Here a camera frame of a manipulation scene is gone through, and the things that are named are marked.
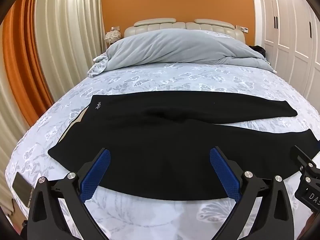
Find white flower decoration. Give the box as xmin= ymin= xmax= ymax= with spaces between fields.
xmin=105 ymin=30 xmax=121 ymax=44

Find wall switch panel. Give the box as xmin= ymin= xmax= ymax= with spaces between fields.
xmin=236 ymin=25 xmax=248 ymax=33

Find smartphone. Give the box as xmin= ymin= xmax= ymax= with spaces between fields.
xmin=12 ymin=172 xmax=34 ymax=207

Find cream padded headboard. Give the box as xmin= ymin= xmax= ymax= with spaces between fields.
xmin=124 ymin=18 xmax=246 ymax=43

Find orange curtain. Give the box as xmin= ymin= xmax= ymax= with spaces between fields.
xmin=2 ymin=0 xmax=54 ymax=126

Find grey duvet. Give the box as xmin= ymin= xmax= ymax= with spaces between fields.
xmin=87 ymin=28 xmax=274 ymax=77

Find black item on nightstand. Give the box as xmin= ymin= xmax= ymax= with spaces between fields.
xmin=249 ymin=46 xmax=266 ymax=57

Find black pants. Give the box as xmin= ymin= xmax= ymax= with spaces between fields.
xmin=48 ymin=91 xmax=319 ymax=200

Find white wardrobe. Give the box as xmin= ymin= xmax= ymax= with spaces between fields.
xmin=254 ymin=0 xmax=319 ymax=108

